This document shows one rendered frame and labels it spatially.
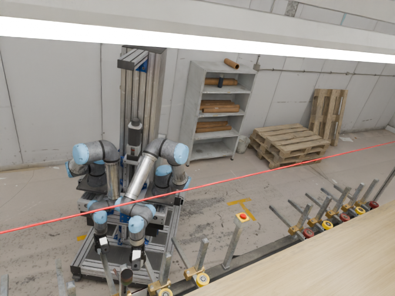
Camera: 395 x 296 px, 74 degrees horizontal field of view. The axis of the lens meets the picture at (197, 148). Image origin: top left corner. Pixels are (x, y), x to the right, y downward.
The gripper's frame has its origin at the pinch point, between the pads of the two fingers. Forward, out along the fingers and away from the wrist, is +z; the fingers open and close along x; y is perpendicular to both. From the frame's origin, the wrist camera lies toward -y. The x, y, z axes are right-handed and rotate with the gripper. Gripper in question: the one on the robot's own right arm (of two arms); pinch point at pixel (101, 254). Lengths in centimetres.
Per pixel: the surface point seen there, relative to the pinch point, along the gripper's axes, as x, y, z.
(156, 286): -24.4, -34.4, -0.6
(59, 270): 25.2, -11.4, -13.4
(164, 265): -27.2, -35.3, -20.3
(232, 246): -78, -35, -13
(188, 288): -47, -37, 13
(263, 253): -117, -36, 13
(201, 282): -47, -47, -8
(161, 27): 4, -73, -151
